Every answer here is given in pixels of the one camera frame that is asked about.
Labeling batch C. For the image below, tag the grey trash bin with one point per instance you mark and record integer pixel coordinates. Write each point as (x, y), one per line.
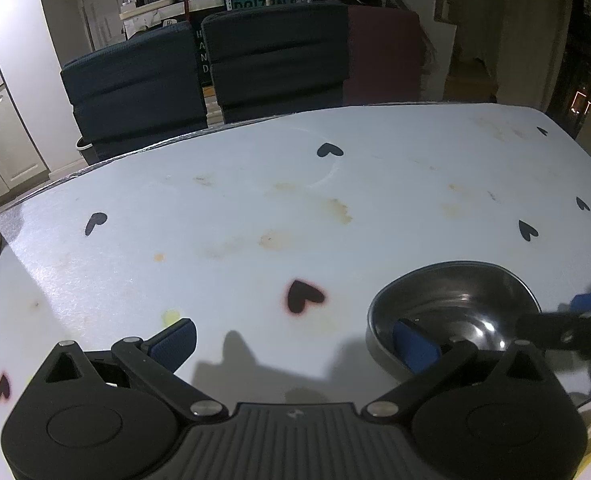
(87, 152)

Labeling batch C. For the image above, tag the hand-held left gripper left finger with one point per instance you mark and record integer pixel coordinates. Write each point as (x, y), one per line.
(175, 344)

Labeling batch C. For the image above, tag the maroon chair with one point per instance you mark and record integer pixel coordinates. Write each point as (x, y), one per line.
(383, 55)

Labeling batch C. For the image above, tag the round steel bowl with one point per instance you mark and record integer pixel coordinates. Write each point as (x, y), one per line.
(450, 300)

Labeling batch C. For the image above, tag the teal licence plate sign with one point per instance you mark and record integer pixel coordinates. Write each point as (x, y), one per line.
(263, 1)

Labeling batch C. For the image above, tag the white kitchen cabinet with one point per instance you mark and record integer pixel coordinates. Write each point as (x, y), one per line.
(5, 150)

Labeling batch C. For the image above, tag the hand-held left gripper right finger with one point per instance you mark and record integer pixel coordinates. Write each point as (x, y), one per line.
(416, 347)

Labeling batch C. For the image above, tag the navy blue chair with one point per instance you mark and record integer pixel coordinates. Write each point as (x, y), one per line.
(280, 55)
(135, 90)

